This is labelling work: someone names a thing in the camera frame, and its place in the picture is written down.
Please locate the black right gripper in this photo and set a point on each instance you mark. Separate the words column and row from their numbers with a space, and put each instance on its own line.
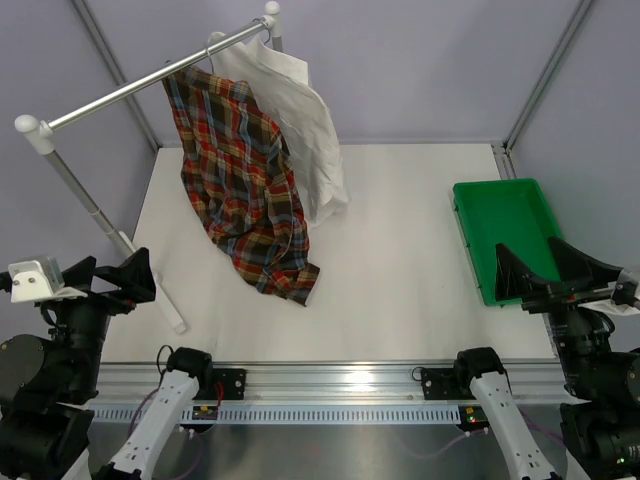
column 581, row 275

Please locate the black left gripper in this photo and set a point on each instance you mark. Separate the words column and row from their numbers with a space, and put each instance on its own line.
column 133, row 277

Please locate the plaid flannel shirt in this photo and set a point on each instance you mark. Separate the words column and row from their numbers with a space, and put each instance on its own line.
column 239, row 180

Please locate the grey metal hanger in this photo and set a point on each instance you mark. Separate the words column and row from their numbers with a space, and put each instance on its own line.
column 212, row 39

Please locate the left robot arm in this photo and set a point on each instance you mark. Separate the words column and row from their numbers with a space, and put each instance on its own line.
column 46, row 383

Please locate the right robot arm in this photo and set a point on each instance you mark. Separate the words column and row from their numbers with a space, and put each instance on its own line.
column 599, row 420

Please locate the white shirt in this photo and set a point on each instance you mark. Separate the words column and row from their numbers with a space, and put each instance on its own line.
column 282, row 89

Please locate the green plastic bin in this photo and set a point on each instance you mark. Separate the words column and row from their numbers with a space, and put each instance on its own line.
column 513, row 212

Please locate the silver clothes rack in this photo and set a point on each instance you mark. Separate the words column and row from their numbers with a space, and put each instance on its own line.
column 39, row 133

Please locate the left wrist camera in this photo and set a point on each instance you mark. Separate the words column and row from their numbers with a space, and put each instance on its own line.
column 35, row 279

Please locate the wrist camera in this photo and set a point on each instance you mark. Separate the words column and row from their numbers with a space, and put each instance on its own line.
column 623, row 300
column 35, row 279

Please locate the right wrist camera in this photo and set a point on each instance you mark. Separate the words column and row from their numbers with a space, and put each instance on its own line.
column 623, row 300

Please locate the aluminium mounting rail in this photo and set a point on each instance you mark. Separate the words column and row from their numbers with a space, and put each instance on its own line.
column 335, row 383

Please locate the white slotted cable duct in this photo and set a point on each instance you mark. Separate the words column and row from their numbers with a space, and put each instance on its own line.
column 236, row 414

